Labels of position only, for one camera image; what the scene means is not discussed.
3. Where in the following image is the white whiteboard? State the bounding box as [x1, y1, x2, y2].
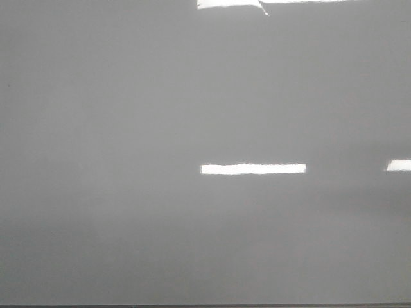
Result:
[1, 1, 410, 305]

